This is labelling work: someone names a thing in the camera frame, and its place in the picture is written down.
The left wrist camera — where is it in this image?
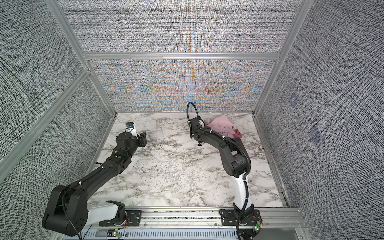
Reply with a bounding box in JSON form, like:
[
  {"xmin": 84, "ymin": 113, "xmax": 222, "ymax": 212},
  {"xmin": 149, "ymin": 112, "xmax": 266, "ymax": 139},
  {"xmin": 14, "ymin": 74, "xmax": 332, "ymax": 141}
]
[{"xmin": 125, "ymin": 122, "xmax": 137, "ymax": 135}]

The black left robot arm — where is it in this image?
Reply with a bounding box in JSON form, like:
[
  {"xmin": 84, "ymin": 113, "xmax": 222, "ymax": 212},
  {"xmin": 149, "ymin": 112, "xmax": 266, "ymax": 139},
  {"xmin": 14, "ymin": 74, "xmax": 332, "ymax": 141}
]
[{"xmin": 42, "ymin": 132, "xmax": 148, "ymax": 237}]

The aluminium corner post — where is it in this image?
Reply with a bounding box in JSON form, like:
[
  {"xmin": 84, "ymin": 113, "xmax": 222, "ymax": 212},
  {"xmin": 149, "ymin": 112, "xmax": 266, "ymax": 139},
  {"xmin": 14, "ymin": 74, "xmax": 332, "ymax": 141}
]
[
  {"xmin": 253, "ymin": 0, "xmax": 314, "ymax": 117},
  {"xmin": 45, "ymin": 1, "xmax": 117, "ymax": 116}
]

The dark pink cloth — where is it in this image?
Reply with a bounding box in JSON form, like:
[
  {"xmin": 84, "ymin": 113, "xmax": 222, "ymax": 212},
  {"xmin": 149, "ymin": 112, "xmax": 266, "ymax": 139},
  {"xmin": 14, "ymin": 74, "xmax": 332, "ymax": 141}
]
[{"xmin": 233, "ymin": 129, "xmax": 243, "ymax": 139}]

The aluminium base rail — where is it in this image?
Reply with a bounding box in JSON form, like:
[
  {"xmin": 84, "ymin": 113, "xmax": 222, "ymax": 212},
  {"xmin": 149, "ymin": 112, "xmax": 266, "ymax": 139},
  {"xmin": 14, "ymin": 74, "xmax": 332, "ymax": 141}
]
[{"xmin": 49, "ymin": 206, "xmax": 310, "ymax": 240}]

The aluminium left wall bar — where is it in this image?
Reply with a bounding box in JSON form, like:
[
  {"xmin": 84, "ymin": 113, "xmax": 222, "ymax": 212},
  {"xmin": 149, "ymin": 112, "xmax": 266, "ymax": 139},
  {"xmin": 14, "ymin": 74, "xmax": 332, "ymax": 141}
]
[{"xmin": 1, "ymin": 69, "xmax": 90, "ymax": 182}]

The aluminium corner post left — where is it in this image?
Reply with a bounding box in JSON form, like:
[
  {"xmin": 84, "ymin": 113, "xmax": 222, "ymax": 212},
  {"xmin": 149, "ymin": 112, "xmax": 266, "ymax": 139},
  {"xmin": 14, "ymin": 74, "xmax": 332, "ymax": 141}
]
[{"xmin": 45, "ymin": 1, "xmax": 117, "ymax": 116}]

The black corrugated cable conduit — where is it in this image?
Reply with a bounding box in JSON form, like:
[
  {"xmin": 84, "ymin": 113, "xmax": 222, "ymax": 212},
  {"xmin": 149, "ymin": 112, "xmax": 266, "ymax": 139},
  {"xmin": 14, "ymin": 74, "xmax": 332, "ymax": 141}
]
[{"xmin": 185, "ymin": 101, "xmax": 201, "ymax": 127}]

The aluminium horizontal back bar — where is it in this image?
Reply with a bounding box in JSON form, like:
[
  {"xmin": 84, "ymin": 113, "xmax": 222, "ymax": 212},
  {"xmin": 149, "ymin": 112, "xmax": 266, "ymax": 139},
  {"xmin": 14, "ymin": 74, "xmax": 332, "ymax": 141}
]
[{"xmin": 83, "ymin": 52, "xmax": 281, "ymax": 61}]

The light pink cloth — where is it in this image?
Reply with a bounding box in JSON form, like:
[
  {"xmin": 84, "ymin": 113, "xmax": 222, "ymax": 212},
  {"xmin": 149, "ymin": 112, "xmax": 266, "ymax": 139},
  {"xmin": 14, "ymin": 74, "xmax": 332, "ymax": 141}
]
[{"xmin": 205, "ymin": 115, "xmax": 237, "ymax": 138}]

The aluminium corner post right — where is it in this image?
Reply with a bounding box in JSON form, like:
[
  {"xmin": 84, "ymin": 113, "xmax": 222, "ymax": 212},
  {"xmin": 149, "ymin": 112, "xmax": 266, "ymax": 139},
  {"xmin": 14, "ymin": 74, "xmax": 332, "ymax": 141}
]
[{"xmin": 253, "ymin": 0, "xmax": 314, "ymax": 117}]

